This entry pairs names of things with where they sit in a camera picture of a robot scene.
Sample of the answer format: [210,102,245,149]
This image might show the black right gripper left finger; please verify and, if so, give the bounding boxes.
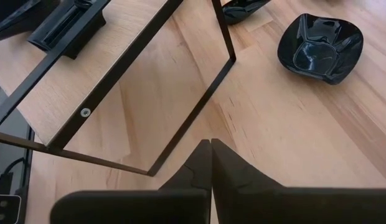
[49,139,212,224]

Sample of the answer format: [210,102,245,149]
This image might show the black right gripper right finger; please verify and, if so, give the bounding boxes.
[211,139,386,224]

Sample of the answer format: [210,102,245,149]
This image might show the leaf-shaped black plate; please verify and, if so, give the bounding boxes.
[276,12,365,86]

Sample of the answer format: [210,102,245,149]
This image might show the small square black plate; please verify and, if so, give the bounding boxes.
[26,0,107,60]

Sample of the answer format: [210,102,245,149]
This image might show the teardrop-shaped black plate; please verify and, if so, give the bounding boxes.
[222,0,271,26]

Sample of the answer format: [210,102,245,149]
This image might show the wooden shelf with black legs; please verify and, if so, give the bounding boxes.
[0,0,237,177]

